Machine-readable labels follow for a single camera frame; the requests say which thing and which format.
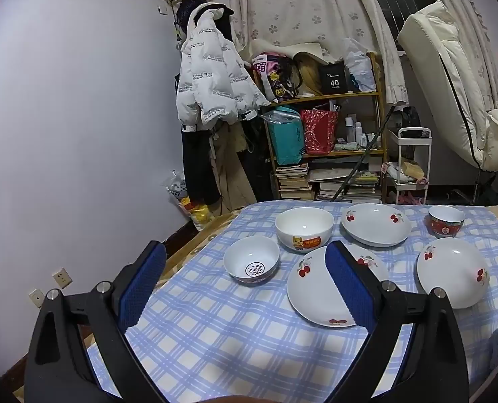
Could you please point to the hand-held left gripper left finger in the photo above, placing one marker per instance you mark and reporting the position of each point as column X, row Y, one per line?
column 144, row 285

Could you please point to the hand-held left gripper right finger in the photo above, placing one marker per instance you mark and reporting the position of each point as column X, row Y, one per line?
column 349, row 285

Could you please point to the white cherry print plate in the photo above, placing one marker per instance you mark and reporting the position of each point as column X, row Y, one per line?
column 312, row 298
column 375, row 226
column 450, row 268

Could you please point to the large white bowl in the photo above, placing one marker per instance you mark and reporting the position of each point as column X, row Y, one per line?
column 303, row 222

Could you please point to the white bowl with red stamp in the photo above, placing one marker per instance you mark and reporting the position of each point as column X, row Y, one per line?
column 240, row 256

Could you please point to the blue checked cloth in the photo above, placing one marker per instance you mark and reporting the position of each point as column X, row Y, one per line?
column 215, row 327

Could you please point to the plastic bag of snacks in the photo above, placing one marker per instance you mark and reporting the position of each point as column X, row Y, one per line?
column 190, row 205

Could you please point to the pile of flat magazines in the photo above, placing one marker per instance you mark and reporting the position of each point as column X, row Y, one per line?
column 354, row 184

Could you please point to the small red patterned bowl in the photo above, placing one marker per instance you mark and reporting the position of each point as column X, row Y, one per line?
column 442, row 230

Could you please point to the stack of old books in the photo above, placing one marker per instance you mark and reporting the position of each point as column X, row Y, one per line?
column 293, row 182

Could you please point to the thin dark green pole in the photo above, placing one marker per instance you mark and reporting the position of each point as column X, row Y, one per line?
column 360, row 157

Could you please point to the black trousers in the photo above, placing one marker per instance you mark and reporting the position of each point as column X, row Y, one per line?
column 198, row 163

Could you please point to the beige trousers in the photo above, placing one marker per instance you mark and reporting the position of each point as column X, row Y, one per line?
column 232, row 168

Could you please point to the black garment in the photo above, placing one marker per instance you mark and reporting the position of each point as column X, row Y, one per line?
column 259, row 168

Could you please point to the white trolley cart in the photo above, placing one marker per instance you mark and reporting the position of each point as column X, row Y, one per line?
column 428, row 155

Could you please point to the cluster of white bottles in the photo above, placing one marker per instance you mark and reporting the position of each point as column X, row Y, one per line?
column 356, row 132

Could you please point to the red patterned bag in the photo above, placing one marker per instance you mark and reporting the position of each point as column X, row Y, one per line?
column 318, row 132

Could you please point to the teal bag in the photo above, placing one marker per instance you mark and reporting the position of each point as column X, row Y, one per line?
column 286, row 138

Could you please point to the black backpack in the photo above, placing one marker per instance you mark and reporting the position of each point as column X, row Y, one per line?
column 406, row 117

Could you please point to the yellow wooden shelf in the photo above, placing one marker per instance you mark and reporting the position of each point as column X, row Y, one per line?
column 381, row 105

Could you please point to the black cardboard box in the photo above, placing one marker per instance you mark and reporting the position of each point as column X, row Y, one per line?
column 333, row 77

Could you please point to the white puffer jacket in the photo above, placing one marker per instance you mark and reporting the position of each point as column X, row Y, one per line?
column 207, row 79

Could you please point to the clear plastic bag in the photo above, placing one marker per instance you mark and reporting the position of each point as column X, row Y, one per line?
column 360, row 67

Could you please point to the pink printed bag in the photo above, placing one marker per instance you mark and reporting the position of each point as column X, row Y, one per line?
column 274, row 75

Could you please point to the white padded recliner chair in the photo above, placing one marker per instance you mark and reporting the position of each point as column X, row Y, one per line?
column 433, row 50

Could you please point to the dark navy coat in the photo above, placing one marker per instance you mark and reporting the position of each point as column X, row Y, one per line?
column 188, row 10

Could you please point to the floral white curtain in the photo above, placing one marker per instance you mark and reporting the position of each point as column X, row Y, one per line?
column 307, row 8

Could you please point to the white wall socket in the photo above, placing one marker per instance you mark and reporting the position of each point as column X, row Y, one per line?
column 61, row 278
column 35, row 298

